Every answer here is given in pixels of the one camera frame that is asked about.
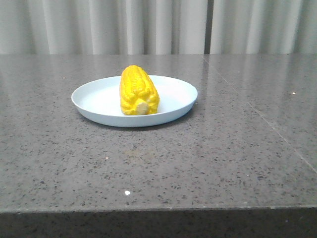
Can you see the yellow toy corn cob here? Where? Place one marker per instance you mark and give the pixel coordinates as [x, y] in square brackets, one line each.
[138, 94]

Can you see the light blue round plate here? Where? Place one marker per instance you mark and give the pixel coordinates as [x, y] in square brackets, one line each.
[99, 101]

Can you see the white pleated curtain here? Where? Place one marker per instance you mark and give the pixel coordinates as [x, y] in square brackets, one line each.
[159, 27]

